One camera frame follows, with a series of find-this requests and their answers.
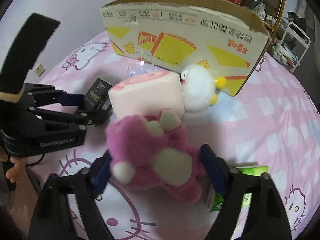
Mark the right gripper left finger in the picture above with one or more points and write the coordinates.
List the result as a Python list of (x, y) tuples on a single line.
[(52, 217)]

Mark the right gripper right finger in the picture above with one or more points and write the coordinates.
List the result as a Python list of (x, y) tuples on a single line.
[(266, 218)]

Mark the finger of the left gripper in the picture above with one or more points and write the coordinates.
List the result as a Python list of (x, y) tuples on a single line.
[(79, 117), (68, 99)]

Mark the small black box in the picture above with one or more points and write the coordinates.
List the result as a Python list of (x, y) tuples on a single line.
[(97, 97)]

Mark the green tissue pack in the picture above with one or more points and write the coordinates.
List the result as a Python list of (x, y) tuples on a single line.
[(215, 200)]

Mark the pink swirl roll cushion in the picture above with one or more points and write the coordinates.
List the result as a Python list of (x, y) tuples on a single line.
[(147, 94)]

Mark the magenta bear plush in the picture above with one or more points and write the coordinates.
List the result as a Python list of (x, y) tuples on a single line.
[(154, 151)]

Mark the person's left hand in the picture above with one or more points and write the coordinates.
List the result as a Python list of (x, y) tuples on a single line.
[(15, 172)]

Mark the clear plastic suction toy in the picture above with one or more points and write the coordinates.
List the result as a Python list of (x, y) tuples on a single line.
[(137, 68)]

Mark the pink Hello Kitty bedsheet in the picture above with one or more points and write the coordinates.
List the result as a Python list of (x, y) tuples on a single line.
[(271, 122)]

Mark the white fluffy chick plush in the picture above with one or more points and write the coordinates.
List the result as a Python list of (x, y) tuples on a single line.
[(199, 88)]

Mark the printed cardboard box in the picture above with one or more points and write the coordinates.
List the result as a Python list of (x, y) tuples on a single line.
[(227, 39)]

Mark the white metal trolley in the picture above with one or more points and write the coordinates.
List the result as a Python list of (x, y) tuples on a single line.
[(290, 49)]

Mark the wooden shelf unit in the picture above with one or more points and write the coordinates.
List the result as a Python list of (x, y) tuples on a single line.
[(270, 2)]

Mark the wall socket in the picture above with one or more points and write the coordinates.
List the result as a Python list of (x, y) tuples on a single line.
[(39, 70)]

